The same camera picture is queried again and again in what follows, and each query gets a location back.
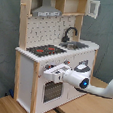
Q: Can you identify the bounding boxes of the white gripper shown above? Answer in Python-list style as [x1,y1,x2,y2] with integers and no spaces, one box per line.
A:
[43,65,67,83]

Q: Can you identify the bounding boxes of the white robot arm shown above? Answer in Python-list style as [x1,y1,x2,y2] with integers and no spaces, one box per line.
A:
[43,63,113,99]

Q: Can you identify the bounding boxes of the wooden toy kitchen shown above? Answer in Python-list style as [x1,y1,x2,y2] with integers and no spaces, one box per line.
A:
[14,0,99,113]

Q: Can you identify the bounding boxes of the right red stove knob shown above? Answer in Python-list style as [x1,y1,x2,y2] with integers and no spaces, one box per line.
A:
[64,60,72,66]

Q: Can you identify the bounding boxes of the white oven door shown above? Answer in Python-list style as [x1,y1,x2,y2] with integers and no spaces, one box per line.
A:
[40,78,70,112]

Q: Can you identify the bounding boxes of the black toy stovetop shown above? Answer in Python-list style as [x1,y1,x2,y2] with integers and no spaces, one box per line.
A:
[27,45,63,57]

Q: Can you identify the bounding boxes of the grey toy sink basin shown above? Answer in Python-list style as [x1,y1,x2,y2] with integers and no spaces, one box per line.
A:
[60,41,88,50]

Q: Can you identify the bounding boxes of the black toy faucet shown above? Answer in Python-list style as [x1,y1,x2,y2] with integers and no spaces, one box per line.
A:
[61,27,78,42]

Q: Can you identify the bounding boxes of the grey range hood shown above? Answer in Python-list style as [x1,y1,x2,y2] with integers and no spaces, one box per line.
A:
[32,0,62,17]

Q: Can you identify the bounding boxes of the grey backdrop curtain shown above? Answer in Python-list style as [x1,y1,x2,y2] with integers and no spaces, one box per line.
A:
[0,0,113,98]

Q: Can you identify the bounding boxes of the white microwave door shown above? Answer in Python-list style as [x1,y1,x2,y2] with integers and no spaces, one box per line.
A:
[86,0,100,19]

